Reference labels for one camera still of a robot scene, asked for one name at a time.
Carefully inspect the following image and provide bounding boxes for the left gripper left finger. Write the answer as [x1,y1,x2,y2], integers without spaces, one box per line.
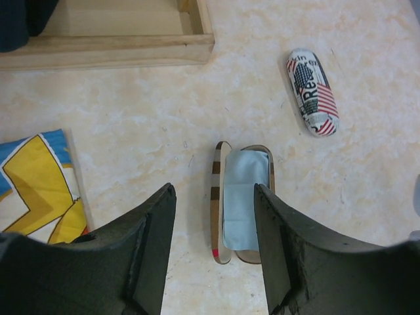
[1,184,177,314]

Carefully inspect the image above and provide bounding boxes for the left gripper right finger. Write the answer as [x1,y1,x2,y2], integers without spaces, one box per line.
[254,184,419,314]

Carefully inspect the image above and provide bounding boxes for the plaid glasses case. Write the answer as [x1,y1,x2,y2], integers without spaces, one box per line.
[210,141,275,264]

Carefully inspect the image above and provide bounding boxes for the light blue cloth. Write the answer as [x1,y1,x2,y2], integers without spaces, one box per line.
[223,150,269,251]

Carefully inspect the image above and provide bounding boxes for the flag newsprint glasses case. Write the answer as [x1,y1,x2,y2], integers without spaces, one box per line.
[286,48,339,137]

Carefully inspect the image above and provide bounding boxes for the blue yellow cartoon pouch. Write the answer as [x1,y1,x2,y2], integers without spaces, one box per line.
[1,129,89,244]

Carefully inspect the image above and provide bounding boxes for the wooden clothes rack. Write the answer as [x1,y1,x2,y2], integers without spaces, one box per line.
[1,1,215,71]

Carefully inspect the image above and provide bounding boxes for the navy tank top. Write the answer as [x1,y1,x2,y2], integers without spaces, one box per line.
[0,0,58,53]

